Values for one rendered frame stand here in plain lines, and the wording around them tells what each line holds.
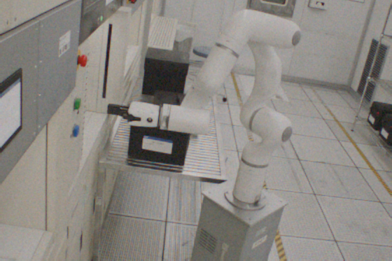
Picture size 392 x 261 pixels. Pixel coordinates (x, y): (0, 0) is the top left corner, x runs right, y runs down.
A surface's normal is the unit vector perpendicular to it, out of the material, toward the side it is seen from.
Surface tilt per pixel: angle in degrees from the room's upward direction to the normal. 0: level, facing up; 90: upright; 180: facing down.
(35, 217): 90
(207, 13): 90
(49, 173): 90
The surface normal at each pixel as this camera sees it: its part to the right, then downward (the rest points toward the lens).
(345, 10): 0.00, 0.39
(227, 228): -0.69, 0.17
